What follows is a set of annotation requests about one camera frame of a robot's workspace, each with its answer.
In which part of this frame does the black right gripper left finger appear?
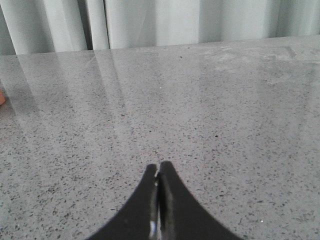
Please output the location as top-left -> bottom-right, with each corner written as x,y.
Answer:
89,164 -> 158,240

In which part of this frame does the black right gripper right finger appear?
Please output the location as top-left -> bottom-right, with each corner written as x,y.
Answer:
158,161 -> 239,240

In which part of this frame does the orange foam cube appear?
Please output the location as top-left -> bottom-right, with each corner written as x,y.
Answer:
0,89 -> 6,105

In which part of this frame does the grey-green curtain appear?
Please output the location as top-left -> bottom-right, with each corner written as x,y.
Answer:
0,0 -> 320,55

